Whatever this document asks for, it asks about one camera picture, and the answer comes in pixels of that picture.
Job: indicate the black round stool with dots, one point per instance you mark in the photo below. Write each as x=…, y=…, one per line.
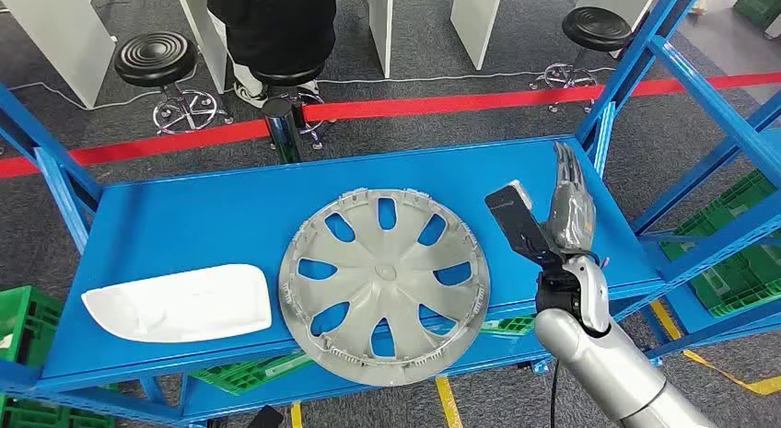
x=155, y=59
x=597, y=29
x=287, y=76

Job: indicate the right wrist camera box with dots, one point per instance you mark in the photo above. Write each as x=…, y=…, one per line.
x=512, y=224

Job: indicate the person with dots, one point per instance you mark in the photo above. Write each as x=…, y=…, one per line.
x=274, y=23

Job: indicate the red barrier belt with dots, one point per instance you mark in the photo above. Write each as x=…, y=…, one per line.
x=152, y=146

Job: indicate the chrome barrier post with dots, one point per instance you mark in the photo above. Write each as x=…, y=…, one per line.
x=282, y=132

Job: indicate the grey plastic wheel hubcap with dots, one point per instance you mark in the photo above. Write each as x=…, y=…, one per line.
x=384, y=273

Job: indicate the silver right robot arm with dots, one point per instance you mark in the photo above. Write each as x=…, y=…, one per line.
x=598, y=364

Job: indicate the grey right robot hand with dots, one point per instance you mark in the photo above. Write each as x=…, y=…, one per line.
x=570, y=218

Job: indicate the green plastic crate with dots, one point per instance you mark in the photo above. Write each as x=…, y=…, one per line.
x=512, y=326
x=738, y=279
x=30, y=315
x=759, y=1
x=244, y=373

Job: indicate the white plastic mirror cover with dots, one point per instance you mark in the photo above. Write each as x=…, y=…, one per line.
x=183, y=303

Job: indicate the yellow floor tape strip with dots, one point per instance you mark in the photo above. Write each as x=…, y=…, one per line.
x=665, y=321
x=448, y=404
x=296, y=416

